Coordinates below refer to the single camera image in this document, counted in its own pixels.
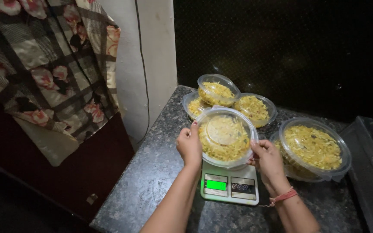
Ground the person's left hand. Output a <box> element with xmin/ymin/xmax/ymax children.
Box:
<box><xmin>176</xmin><ymin>121</ymin><xmax>203</xmax><ymax>168</ymax></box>

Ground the person's right hand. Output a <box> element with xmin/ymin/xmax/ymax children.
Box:
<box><xmin>247</xmin><ymin>139</ymin><xmax>286</xmax><ymax>195</ymax></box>

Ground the lidded clear container of snack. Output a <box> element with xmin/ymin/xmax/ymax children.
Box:
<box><xmin>196</xmin><ymin>105</ymin><xmax>259</xmax><ymax>169</ymax></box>

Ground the red thread wristband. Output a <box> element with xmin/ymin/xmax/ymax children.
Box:
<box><xmin>258</xmin><ymin>186</ymin><xmax>299</xmax><ymax>208</ymax></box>

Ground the open clear container of snack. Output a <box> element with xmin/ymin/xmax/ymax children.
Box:
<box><xmin>182</xmin><ymin>91</ymin><xmax>212</xmax><ymax>121</ymax></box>
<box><xmin>233</xmin><ymin>93</ymin><xmax>278</xmax><ymax>129</ymax></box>
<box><xmin>197</xmin><ymin>74</ymin><xmax>241</xmax><ymax>108</ymax></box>

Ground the large clear container of snack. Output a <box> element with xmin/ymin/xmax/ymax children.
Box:
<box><xmin>269</xmin><ymin>117</ymin><xmax>352</xmax><ymax>183</ymax></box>

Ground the white digital kitchen scale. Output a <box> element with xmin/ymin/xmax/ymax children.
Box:
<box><xmin>200</xmin><ymin>160</ymin><xmax>260</xmax><ymax>206</ymax></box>

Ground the steel sink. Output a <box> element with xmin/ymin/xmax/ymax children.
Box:
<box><xmin>340</xmin><ymin>116</ymin><xmax>373</xmax><ymax>233</ymax></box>

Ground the dark red cabinet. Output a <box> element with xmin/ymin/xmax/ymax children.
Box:
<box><xmin>0</xmin><ymin>82</ymin><xmax>136</xmax><ymax>224</ymax></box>

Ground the floral checked cloth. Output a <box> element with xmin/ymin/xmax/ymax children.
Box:
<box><xmin>0</xmin><ymin>0</ymin><xmax>122</xmax><ymax>167</ymax></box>

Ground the black cable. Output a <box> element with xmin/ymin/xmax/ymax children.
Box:
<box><xmin>134</xmin><ymin>0</ymin><xmax>151</xmax><ymax>144</ymax></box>

